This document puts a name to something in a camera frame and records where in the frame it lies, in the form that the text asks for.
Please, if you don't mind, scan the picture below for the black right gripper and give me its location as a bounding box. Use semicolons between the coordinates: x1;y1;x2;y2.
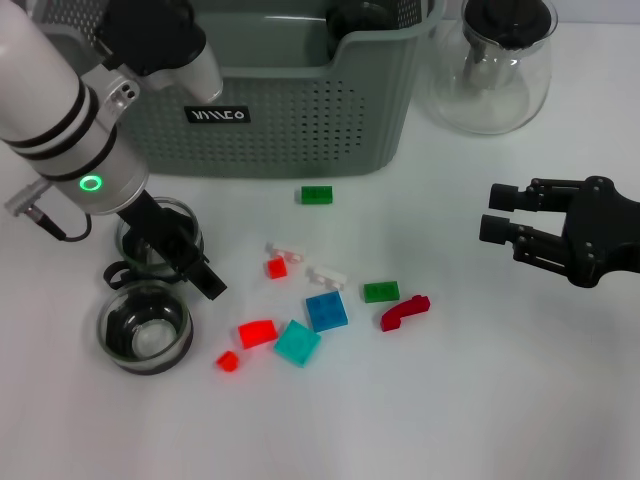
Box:
479;175;640;289

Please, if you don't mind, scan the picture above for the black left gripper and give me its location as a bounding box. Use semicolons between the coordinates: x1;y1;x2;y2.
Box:
117;192;229;301

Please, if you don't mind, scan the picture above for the glass teacup black base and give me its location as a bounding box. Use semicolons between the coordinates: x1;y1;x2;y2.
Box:
114;196;205;275
324;0;397;54
96;262;195;376

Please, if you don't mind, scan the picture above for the tiny red slope brick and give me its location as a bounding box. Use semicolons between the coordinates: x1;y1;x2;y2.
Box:
215;349;242;374

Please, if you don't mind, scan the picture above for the grey perforated storage bin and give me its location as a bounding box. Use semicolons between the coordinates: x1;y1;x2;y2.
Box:
27;0;447;180

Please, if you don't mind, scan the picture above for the white toy brick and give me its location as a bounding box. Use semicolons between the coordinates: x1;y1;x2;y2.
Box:
305;264;350;292
264;241;307;265

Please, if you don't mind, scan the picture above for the glass carafe black lid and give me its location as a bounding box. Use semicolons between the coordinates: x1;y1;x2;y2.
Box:
428;0;560;136

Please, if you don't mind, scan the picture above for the dark red arched brick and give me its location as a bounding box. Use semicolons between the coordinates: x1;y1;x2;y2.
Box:
380;294;432;334

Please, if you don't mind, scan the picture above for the green rectangular toy brick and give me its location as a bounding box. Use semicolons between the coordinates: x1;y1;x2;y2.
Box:
300;185;334;206
363;280;401;305

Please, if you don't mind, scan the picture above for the teal square toy brick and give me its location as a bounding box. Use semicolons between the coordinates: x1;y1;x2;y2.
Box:
273;318;323;370

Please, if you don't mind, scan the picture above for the blue square toy brick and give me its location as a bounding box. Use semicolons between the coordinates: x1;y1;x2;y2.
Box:
304;290;350;334

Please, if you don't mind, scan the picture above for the left gripper cable connector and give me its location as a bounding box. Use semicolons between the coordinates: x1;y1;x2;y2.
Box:
3;180;95;242

